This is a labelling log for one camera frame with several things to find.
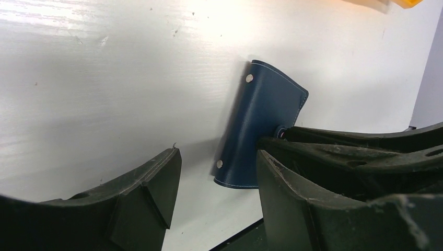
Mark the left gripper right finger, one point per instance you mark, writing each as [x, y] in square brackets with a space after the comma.
[301, 215]

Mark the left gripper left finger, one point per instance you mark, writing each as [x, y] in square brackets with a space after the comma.
[130, 212]

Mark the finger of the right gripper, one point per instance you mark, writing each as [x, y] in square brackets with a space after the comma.
[357, 172]
[404, 142]

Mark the blue leather card holder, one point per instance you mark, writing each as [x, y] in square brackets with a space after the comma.
[270, 101]

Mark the orange three-compartment bin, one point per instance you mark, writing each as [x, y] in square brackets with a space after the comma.
[406, 4]

